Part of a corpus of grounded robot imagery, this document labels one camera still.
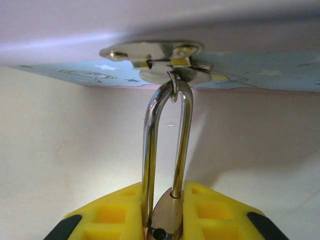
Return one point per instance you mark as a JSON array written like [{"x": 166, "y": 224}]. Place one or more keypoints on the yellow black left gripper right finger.
[{"x": 217, "y": 215}]

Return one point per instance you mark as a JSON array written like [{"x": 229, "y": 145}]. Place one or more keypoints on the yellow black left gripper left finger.
[{"x": 107, "y": 215}]

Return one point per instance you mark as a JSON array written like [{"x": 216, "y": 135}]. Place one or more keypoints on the small brass padlock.
[{"x": 165, "y": 215}]

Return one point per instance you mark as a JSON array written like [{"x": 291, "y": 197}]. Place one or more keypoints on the light blue cartoon tin box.
[{"x": 275, "y": 72}]

